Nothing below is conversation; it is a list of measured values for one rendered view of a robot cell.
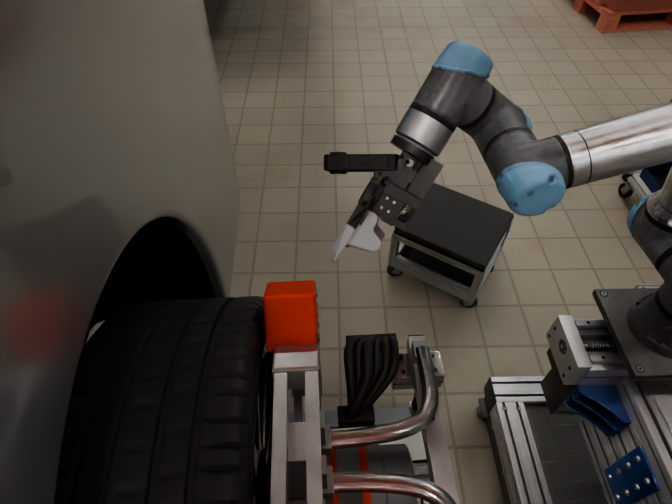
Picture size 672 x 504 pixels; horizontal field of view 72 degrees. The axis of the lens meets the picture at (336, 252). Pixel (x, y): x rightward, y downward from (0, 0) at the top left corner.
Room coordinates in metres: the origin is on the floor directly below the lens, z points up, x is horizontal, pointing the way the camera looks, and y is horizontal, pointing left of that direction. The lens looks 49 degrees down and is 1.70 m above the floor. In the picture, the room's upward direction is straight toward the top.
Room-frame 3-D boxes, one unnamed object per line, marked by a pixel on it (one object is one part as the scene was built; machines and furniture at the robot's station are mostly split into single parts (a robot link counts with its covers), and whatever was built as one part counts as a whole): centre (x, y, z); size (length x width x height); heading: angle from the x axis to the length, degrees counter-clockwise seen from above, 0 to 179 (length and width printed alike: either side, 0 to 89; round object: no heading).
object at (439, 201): (1.37, -0.50, 0.17); 0.43 x 0.36 x 0.34; 57
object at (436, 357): (0.39, -0.15, 0.93); 0.09 x 0.05 x 0.05; 93
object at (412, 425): (0.32, -0.07, 1.03); 0.19 x 0.18 x 0.11; 93
